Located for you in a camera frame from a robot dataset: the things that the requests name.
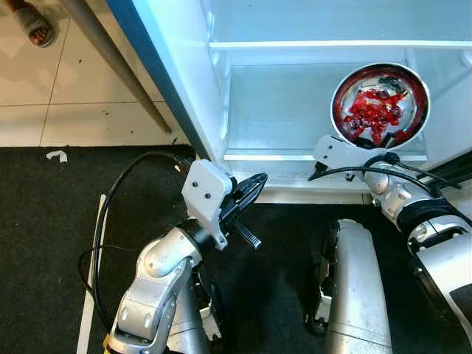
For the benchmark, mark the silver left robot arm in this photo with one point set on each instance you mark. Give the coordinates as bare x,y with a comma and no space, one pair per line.
158,265

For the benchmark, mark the white tape strip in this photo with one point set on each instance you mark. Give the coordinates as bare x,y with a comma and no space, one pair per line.
87,295

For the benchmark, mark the glass fridge shelf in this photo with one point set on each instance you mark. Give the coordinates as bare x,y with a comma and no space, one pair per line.
273,155
332,45

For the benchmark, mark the small white tape scrap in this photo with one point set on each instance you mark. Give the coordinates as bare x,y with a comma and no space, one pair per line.
57,155

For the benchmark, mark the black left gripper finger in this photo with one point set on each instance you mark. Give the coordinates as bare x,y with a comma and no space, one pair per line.
252,187
252,204

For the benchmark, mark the light wooden dining table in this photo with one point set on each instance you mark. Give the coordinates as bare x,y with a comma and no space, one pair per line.
110,55

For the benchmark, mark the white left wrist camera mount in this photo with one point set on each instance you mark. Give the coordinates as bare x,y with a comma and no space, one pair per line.
206,188

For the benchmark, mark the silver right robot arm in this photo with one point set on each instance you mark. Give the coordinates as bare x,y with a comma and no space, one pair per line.
435,236

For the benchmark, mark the large black floor mat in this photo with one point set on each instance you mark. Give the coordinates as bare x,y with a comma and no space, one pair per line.
44,221

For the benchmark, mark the fridge body with white interior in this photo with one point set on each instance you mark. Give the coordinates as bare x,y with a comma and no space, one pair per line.
184,74

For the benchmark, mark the metal bowl with red food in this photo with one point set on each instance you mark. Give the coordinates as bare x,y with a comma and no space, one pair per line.
380,107

